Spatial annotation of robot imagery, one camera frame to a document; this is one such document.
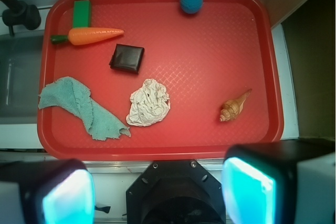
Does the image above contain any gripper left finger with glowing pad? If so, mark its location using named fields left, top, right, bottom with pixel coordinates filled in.
left=1, top=159, right=96, bottom=223

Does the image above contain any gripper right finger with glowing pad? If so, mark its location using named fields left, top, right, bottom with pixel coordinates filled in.
left=222, top=140, right=335, bottom=223

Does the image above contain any brown spiral seashell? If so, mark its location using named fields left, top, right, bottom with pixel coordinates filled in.
left=219, top=89, right=252, bottom=122

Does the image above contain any teal knitted cloth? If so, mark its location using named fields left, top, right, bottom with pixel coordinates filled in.
left=38, top=77, right=131, bottom=141

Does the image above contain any crumpled white paper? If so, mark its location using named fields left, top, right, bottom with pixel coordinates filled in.
left=126, top=79, right=171, bottom=127

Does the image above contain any red plastic tray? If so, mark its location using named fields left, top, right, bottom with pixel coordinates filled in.
left=37, top=0, right=284, bottom=161

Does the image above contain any grey sink basin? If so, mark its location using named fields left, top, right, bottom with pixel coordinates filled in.
left=1, top=30, right=44, bottom=124

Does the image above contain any dark brown square wallet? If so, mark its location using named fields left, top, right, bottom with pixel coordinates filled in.
left=109, top=44, right=145, bottom=74

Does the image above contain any orange toy carrot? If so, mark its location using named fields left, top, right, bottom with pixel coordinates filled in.
left=50, top=27, right=124, bottom=46

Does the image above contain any green rectangular block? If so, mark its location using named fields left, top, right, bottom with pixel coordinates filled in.
left=72, top=0, right=91, bottom=28

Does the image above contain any black faucet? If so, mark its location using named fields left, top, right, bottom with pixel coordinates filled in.
left=1, top=0, right=41, bottom=37

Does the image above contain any blue knitted ball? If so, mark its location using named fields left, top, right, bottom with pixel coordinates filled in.
left=180, top=0, right=203, bottom=14

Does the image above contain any black octagonal mount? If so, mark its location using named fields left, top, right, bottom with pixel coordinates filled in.
left=125, top=160, right=226, bottom=223

